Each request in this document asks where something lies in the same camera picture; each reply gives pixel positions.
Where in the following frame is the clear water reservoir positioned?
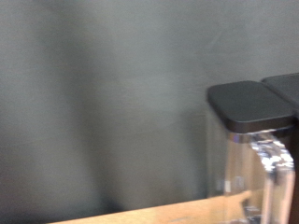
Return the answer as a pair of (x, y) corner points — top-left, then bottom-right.
(205, 79), (297, 224)

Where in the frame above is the black Keurig coffee machine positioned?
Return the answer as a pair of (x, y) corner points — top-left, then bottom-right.
(261, 73), (299, 224)

